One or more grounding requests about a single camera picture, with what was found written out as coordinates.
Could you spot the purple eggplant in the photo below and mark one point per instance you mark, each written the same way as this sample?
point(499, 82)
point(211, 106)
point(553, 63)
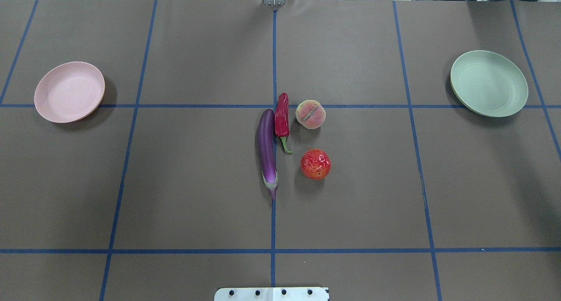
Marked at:
point(266, 151)

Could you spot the red chili pepper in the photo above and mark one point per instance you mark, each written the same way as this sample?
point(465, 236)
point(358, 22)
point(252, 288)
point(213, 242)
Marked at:
point(281, 121)

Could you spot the green plate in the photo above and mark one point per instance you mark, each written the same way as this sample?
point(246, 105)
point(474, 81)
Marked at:
point(489, 84)

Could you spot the red pomegranate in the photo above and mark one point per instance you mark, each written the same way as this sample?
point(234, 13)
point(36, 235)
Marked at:
point(315, 164)

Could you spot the peach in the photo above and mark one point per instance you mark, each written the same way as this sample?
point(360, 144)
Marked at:
point(310, 114)

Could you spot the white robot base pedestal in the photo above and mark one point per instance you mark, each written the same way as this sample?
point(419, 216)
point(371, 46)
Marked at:
point(272, 294)

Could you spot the pink plate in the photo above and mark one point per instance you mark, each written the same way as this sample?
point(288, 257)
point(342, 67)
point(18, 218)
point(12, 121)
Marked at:
point(69, 92)

